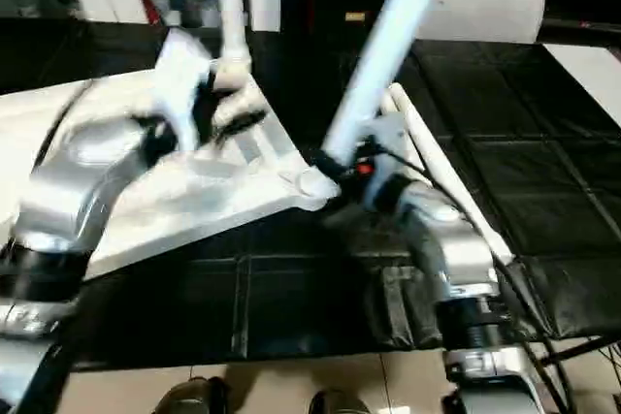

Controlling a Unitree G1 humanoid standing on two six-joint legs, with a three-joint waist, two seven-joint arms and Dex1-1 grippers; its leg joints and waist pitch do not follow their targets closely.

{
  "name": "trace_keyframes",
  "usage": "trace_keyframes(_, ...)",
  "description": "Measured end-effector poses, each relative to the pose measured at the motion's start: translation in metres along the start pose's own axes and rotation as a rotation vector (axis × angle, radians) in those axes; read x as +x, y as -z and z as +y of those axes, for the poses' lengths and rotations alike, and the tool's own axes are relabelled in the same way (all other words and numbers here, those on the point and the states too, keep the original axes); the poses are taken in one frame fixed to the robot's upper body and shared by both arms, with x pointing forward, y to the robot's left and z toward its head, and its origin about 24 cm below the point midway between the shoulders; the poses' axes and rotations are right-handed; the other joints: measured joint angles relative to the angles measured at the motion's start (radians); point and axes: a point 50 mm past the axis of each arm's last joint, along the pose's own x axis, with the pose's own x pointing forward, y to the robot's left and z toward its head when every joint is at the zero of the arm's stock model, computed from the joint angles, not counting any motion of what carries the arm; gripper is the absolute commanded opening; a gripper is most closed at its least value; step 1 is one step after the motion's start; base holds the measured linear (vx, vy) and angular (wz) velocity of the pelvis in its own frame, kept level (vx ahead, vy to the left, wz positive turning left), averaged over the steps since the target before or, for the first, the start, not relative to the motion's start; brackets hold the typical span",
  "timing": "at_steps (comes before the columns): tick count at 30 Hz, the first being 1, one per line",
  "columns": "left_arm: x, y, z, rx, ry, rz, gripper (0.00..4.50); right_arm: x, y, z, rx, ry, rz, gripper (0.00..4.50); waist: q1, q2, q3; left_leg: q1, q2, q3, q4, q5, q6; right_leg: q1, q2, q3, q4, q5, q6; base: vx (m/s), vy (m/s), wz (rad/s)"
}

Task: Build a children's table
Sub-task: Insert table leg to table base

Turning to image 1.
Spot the white plastic table leg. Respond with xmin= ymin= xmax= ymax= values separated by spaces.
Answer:
xmin=214 ymin=0 xmax=256 ymax=91
xmin=388 ymin=84 xmax=516 ymax=266
xmin=296 ymin=0 xmax=458 ymax=198

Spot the black work mat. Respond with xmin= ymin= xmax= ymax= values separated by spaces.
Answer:
xmin=0 ymin=16 xmax=621 ymax=371

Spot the grey robot foot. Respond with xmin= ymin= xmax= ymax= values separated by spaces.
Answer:
xmin=153 ymin=375 xmax=231 ymax=414
xmin=309 ymin=390 xmax=376 ymax=414

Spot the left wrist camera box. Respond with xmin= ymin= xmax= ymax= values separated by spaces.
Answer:
xmin=152 ymin=30 xmax=217 ymax=155

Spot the black floor stand bar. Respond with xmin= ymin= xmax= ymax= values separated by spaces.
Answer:
xmin=543 ymin=334 xmax=621 ymax=366

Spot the flat white board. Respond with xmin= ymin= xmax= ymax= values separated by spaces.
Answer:
xmin=543 ymin=44 xmax=621 ymax=126

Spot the white plastic table top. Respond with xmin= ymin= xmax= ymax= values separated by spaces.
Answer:
xmin=0 ymin=70 xmax=337 ymax=285

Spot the white plastic bag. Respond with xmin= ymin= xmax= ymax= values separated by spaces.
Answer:
xmin=427 ymin=0 xmax=547 ymax=46

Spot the grey right robot foot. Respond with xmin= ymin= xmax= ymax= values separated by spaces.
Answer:
xmin=309 ymin=390 xmax=376 ymax=414

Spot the grey left robot foot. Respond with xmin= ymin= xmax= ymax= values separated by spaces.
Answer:
xmin=153 ymin=375 xmax=231 ymax=414

